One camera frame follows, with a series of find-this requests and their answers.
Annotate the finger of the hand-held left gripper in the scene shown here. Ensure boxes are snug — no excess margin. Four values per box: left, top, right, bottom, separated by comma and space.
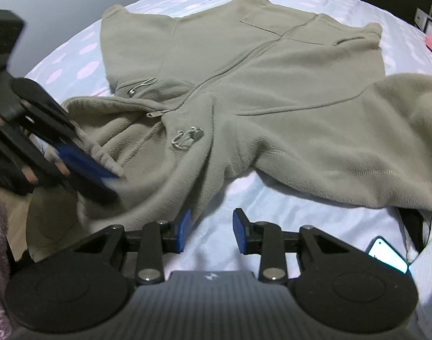
0, 113, 119, 206
10, 77, 126, 185

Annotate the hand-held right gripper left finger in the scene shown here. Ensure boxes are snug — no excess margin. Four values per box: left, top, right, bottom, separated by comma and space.
72, 208, 193, 286

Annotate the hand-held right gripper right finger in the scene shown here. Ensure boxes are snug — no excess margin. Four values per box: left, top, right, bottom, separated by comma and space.
232, 208, 370, 284

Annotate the olive fleece jacket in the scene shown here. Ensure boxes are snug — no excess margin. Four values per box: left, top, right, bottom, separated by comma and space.
26, 0, 432, 263

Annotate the smartphone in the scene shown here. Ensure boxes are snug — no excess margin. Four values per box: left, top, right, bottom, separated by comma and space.
366, 235, 415, 275

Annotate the black garment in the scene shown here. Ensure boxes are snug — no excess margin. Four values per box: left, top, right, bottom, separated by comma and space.
397, 207, 432, 256

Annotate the white nightstand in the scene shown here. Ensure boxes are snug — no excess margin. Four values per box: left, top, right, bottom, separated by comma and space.
412, 7, 432, 32

